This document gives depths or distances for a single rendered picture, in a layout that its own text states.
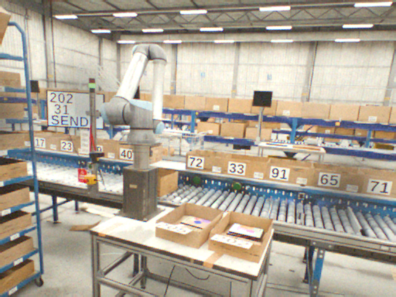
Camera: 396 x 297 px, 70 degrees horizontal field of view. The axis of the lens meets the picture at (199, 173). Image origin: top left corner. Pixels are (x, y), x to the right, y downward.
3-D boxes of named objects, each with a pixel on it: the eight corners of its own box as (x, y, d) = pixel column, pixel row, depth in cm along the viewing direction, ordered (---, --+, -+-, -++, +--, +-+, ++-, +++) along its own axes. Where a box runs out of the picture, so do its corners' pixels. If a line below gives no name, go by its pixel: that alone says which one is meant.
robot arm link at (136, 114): (146, 128, 175) (146, 98, 172) (121, 127, 180) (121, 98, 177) (156, 128, 190) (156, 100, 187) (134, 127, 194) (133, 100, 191)
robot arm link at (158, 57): (170, 46, 216) (165, 134, 219) (155, 47, 219) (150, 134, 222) (165, 40, 205) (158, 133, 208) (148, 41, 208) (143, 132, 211)
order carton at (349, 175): (311, 187, 242) (314, 168, 238) (309, 179, 270) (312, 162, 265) (362, 194, 231) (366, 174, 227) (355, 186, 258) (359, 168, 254)
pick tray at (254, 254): (206, 250, 152) (208, 233, 150) (228, 224, 187) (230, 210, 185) (259, 264, 142) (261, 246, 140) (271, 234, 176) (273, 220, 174)
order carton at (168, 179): (122, 189, 247) (122, 170, 243) (142, 182, 273) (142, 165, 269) (160, 197, 231) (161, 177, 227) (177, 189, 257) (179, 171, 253)
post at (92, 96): (87, 196, 246) (83, 92, 226) (90, 195, 251) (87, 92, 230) (98, 199, 243) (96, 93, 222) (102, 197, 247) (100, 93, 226)
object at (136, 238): (89, 233, 168) (89, 229, 167) (143, 205, 220) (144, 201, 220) (256, 281, 132) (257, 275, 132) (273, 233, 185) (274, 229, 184)
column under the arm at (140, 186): (145, 222, 182) (146, 172, 174) (113, 214, 191) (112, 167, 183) (165, 209, 205) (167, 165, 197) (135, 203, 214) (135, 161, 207)
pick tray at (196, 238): (154, 237, 163) (155, 220, 161) (184, 215, 197) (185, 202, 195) (198, 249, 152) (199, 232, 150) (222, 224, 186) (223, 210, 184)
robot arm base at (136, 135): (148, 144, 175) (148, 128, 173) (121, 142, 180) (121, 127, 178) (160, 142, 193) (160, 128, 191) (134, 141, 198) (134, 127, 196)
